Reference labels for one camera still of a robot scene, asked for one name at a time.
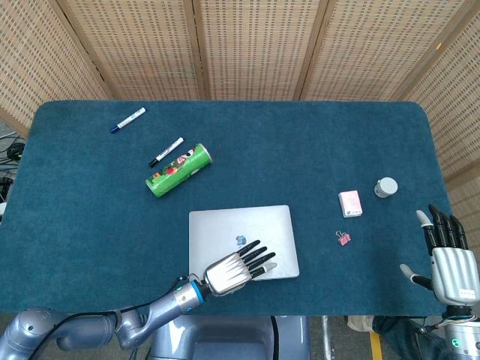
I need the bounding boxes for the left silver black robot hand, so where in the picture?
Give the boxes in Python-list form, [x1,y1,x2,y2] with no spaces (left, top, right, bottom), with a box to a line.
[202,239,278,297]

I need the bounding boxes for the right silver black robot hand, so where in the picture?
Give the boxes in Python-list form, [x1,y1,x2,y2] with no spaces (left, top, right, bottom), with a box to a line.
[399,204,480,305]

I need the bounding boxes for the silver laptop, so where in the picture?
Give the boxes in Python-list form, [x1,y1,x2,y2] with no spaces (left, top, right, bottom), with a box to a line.
[188,204,301,281]

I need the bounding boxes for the grey robot torso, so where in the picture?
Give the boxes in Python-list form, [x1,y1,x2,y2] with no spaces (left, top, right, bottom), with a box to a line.
[148,314,312,360]

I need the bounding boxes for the blue jeans leg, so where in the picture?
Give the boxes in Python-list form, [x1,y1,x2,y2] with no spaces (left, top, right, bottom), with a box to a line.
[373,316,451,360]

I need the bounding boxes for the beige shoe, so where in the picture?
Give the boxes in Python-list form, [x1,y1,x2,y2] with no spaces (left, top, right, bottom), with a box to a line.
[346,316,376,333]

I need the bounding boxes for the small white jar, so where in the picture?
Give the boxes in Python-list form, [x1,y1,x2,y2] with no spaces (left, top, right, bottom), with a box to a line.
[373,177,399,200]

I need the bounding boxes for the metal table leg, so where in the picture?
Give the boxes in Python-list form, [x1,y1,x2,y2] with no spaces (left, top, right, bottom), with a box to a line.
[321,315,337,360]

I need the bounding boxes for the green chips can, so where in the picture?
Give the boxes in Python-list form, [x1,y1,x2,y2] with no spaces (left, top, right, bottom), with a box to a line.
[145,142,214,200]

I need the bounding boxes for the pink card box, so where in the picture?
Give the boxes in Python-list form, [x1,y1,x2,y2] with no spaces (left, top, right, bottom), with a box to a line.
[337,189,364,219]

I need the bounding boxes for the blue table mat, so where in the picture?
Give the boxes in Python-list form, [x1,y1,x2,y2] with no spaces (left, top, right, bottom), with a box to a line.
[0,100,476,317]

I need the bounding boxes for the white marker black cap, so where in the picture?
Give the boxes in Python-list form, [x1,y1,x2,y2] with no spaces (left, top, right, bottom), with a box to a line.
[148,136,185,168]

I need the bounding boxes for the white marker blue cap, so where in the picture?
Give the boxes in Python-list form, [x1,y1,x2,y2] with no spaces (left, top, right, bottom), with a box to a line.
[109,107,147,134]

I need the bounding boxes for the black floor cables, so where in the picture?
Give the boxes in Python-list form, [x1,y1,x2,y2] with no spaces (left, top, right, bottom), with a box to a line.
[0,133,28,211]

